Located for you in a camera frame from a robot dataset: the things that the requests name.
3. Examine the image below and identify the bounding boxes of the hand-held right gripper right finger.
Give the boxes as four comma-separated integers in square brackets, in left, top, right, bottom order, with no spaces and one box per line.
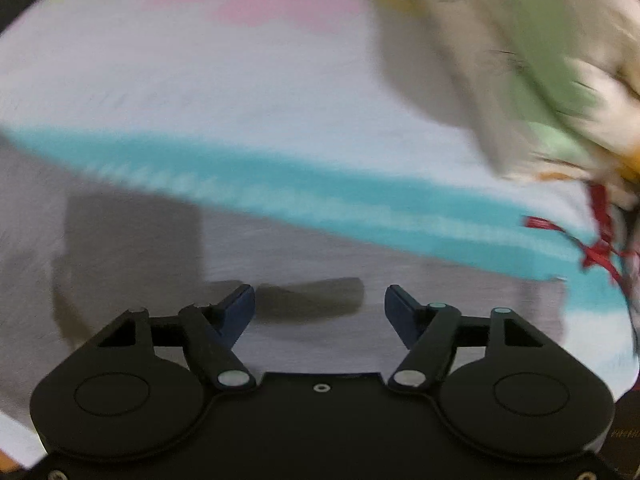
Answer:
[384,284,546,392]

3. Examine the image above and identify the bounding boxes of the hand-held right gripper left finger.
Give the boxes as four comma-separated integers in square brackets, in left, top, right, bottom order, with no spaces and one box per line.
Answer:
[95,284,257,392]

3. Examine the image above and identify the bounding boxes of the grey pants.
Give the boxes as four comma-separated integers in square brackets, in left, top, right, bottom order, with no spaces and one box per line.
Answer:
[0,141,568,461]

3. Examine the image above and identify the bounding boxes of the red ribbon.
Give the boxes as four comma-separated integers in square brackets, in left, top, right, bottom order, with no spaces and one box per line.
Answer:
[522,182,640,321]

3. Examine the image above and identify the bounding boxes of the floral printed blanket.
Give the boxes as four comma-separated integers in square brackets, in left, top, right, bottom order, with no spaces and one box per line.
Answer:
[0,0,638,466]

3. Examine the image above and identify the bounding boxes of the cream quilt with green print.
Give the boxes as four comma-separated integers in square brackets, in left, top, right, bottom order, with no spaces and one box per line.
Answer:
[345,0,640,211]

